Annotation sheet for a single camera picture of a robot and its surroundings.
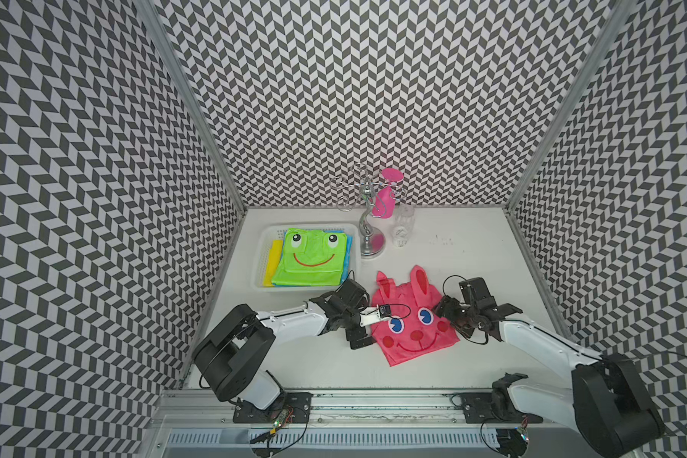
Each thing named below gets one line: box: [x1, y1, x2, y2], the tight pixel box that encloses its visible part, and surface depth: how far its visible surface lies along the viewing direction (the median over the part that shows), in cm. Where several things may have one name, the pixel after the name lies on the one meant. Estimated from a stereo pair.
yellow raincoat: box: [262, 239, 284, 288], surface depth 98 cm
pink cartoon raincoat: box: [371, 264, 460, 367], surface depth 88 cm
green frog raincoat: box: [270, 228, 348, 286], surface depth 96 cm
